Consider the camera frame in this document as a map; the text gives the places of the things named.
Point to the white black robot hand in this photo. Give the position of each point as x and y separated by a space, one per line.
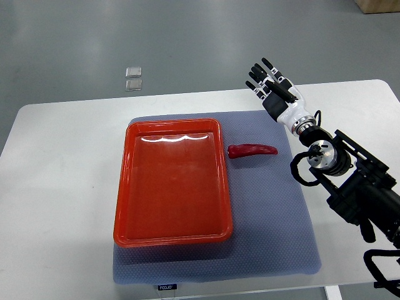
284 103

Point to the red pepper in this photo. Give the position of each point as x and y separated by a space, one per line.
245 150

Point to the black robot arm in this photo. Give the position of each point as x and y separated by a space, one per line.
360 188

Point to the red plastic tray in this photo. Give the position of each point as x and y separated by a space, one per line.
173 187

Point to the cardboard box corner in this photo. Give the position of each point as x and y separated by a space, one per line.
378 6

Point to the upper metal floor plate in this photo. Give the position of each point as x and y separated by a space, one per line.
133 72

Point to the white table leg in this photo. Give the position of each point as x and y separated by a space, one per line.
333 293

